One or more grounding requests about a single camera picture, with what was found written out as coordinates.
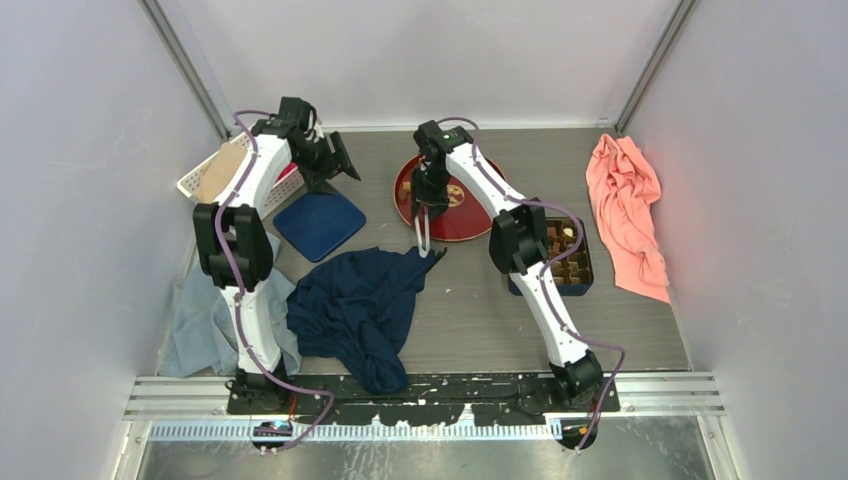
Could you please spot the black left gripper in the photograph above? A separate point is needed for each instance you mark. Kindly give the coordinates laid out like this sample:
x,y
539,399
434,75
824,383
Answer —
x,y
317,180

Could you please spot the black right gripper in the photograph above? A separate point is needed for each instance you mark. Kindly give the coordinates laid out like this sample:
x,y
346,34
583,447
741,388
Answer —
x,y
436,202

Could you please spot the clear plastic metal tongs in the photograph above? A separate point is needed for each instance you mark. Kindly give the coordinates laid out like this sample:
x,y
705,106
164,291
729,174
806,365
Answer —
x,y
421,224

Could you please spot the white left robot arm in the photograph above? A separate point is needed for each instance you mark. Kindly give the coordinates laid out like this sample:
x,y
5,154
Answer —
x,y
233,246

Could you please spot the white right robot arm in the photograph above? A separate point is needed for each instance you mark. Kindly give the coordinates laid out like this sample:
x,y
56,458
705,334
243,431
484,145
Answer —
x,y
518,247

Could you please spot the blue chocolate tin box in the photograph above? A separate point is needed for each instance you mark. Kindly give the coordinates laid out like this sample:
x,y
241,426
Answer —
x,y
573,275

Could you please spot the pink magenta cloth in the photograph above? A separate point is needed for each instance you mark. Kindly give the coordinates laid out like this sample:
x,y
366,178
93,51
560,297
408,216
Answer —
x,y
287,171

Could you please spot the red round tray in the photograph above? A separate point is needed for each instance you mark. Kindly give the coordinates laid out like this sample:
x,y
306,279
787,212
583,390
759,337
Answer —
x,y
464,220

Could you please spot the blue tin lid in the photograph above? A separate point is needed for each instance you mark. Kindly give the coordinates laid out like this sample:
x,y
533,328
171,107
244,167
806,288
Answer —
x,y
316,224

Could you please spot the beige cloth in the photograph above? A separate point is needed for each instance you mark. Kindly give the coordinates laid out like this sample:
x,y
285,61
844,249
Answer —
x,y
218,174

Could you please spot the dark blue cloth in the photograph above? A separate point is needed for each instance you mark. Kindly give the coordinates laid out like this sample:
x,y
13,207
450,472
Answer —
x,y
358,307

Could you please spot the salmon pink cloth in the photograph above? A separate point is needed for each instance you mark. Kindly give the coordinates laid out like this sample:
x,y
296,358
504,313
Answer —
x,y
622,187

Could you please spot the light blue cloth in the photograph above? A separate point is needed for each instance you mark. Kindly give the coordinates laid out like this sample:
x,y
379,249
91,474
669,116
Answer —
x,y
202,335

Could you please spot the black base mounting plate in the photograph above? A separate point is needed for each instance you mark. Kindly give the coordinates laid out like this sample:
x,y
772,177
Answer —
x,y
493,399

